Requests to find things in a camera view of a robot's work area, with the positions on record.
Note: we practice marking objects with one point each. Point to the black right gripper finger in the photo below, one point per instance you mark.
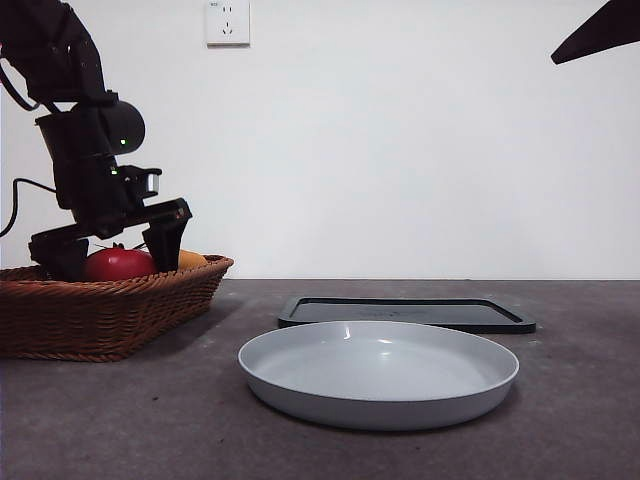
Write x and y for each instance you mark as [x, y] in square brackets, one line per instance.
[605, 30]

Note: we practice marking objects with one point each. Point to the white wall power socket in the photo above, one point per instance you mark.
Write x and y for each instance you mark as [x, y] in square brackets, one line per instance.
[228, 24]

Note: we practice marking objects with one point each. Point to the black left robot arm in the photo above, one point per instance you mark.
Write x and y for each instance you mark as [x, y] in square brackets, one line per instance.
[75, 150]

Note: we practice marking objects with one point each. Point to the orange round bread bun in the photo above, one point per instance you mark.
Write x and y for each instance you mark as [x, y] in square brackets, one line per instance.
[192, 260]

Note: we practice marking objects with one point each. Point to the grey round plate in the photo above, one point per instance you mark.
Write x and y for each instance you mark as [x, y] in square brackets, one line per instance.
[377, 375]

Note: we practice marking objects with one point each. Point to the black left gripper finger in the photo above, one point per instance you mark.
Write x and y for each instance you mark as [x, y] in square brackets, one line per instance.
[167, 245]
[62, 260]

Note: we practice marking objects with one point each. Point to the brown woven wicker basket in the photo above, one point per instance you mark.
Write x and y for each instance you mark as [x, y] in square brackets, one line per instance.
[90, 320]

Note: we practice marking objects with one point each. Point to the pale grey left wrist camera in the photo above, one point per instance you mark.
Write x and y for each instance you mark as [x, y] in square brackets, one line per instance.
[151, 182]

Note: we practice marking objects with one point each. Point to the black rectangular tray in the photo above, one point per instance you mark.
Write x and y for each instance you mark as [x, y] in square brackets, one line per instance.
[450, 312]

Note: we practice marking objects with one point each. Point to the red tomato with green calyx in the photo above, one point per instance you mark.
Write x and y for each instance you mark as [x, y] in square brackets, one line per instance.
[120, 265]

